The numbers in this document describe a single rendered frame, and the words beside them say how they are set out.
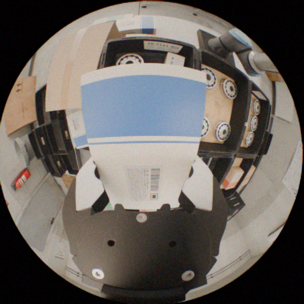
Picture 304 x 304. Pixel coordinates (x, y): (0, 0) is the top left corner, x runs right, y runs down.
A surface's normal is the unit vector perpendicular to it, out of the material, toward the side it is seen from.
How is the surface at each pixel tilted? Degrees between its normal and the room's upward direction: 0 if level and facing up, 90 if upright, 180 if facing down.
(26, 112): 75
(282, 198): 90
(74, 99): 0
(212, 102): 0
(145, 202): 0
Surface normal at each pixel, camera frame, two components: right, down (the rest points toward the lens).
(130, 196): 0.04, 0.48
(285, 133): -1.00, 0.01
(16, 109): 0.99, 0.07
